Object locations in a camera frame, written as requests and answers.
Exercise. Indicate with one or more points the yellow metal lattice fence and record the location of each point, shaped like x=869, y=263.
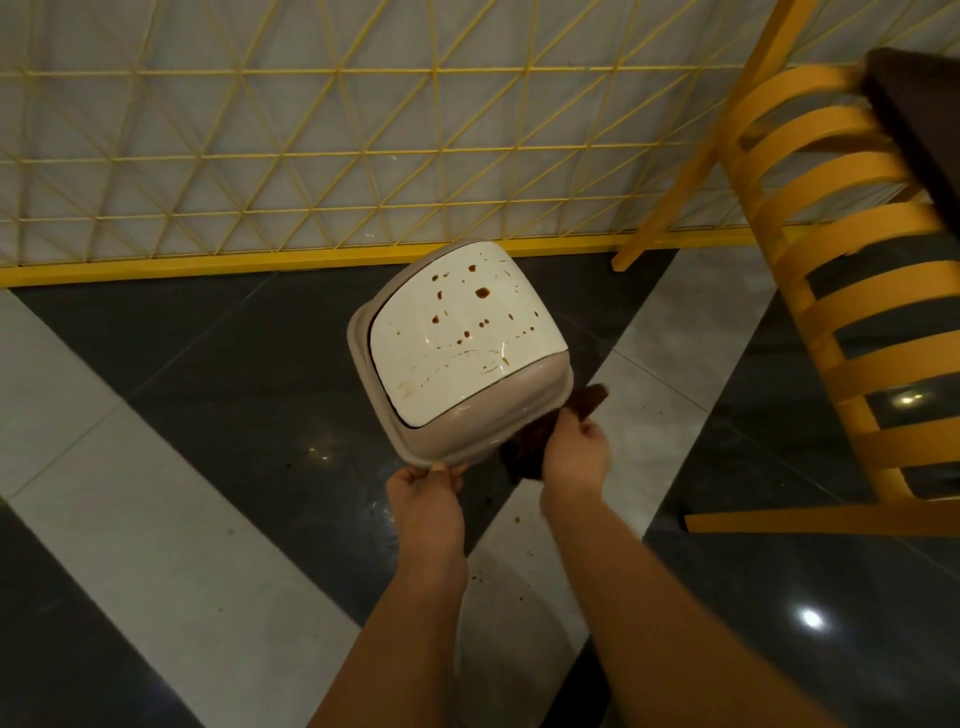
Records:
x=337, y=142

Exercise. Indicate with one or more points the person's left hand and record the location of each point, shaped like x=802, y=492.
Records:
x=427, y=514

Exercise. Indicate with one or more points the yellow slatted wooden chair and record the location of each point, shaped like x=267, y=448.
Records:
x=840, y=285

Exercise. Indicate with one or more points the person's left thumb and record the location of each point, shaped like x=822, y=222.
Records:
x=437, y=475

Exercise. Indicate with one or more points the brown cleaning cloth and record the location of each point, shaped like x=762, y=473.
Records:
x=540, y=442

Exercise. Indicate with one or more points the person's right forearm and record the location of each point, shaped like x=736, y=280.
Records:
x=675, y=630

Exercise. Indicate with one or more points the dark brown table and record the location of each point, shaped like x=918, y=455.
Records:
x=919, y=127

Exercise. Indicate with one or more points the person's right hand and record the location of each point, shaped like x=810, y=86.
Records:
x=574, y=457

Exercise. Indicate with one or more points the person's left forearm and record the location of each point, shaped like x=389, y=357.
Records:
x=390, y=645

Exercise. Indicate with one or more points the person's right thumb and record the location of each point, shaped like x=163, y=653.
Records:
x=555, y=442

